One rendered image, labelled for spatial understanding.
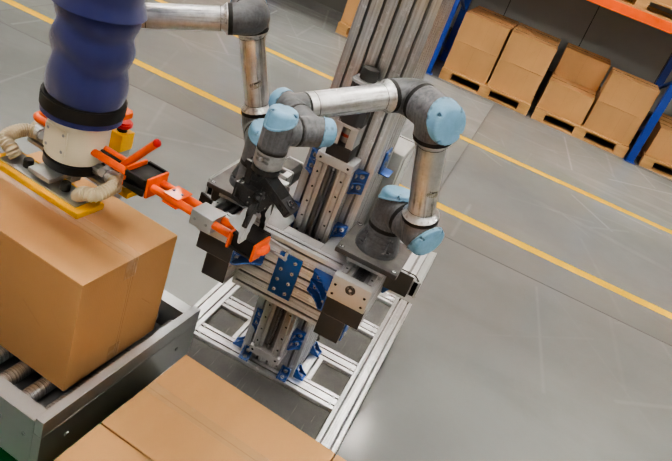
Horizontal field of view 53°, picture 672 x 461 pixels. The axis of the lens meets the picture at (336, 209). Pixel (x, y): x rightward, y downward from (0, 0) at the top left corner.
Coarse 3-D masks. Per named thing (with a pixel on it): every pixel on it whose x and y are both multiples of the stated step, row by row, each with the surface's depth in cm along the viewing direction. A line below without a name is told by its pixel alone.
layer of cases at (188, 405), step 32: (160, 384) 212; (192, 384) 216; (224, 384) 220; (128, 416) 197; (160, 416) 201; (192, 416) 205; (224, 416) 209; (256, 416) 213; (96, 448) 185; (128, 448) 188; (160, 448) 192; (192, 448) 195; (224, 448) 199; (256, 448) 203; (288, 448) 206; (320, 448) 210
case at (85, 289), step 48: (0, 192) 201; (0, 240) 188; (48, 240) 189; (96, 240) 196; (144, 240) 204; (0, 288) 194; (48, 288) 185; (96, 288) 185; (144, 288) 210; (0, 336) 202; (48, 336) 191; (96, 336) 198
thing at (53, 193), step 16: (0, 160) 187; (16, 160) 189; (32, 160) 187; (16, 176) 184; (32, 176) 185; (48, 192) 182; (64, 192) 183; (64, 208) 179; (80, 208) 180; (96, 208) 184
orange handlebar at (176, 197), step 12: (36, 120) 190; (96, 156) 184; (108, 156) 184; (120, 156) 186; (120, 168) 182; (156, 192) 178; (168, 192) 178; (180, 192) 180; (168, 204) 178; (180, 204) 176; (192, 204) 179; (216, 228) 173; (264, 252) 170
